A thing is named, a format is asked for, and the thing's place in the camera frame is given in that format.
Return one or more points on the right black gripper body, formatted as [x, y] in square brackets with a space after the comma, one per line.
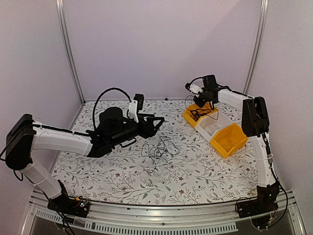
[201, 104]

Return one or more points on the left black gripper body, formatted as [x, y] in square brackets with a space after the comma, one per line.
[120, 138]

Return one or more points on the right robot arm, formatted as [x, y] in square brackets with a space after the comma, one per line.
[254, 123]

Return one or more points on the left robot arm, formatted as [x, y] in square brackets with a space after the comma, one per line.
[113, 129]

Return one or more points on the far yellow bin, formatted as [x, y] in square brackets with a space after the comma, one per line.
[193, 114]

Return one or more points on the yellow bin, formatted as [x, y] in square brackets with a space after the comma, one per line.
[193, 114]
[228, 140]

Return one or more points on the white translucent bin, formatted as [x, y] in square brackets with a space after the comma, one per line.
[210, 125]

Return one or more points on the floral table mat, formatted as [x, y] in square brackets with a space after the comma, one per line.
[175, 167]

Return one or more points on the near yellow bin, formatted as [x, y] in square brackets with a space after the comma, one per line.
[228, 140]

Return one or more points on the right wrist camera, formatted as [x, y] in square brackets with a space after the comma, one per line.
[194, 89]

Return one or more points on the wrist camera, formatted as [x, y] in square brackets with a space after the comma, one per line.
[135, 105]
[194, 89]

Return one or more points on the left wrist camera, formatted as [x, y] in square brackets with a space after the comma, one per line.
[135, 105]

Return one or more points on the right aluminium frame post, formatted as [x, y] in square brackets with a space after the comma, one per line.
[257, 45]

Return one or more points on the aluminium frame post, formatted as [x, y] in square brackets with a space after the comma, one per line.
[68, 50]
[257, 45]

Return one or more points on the aluminium front rail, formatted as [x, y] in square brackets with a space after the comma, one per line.
[207, 219]

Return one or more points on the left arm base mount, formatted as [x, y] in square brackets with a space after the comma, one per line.
[78, 206]

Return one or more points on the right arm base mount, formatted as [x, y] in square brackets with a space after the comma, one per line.
[264, 203]

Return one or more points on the left aluminium frame post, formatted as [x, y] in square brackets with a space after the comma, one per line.
[68, 50]

